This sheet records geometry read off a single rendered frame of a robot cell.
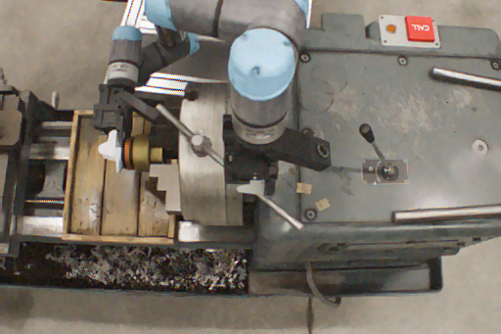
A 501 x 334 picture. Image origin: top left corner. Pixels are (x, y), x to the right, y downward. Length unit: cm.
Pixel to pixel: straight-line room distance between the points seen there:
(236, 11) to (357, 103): 41
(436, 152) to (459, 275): 140
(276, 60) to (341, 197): 42
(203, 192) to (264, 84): 45
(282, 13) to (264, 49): 9
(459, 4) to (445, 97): 185
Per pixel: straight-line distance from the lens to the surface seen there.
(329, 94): 98
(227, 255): 156
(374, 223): 93
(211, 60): 219
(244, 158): 74
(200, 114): 98
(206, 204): 100
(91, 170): 137
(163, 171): 109
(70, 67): 257
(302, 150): 74
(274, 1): 66
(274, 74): 56
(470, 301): 236
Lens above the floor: 214
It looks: 71 degrees down
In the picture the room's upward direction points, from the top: 3 degrees clockwise
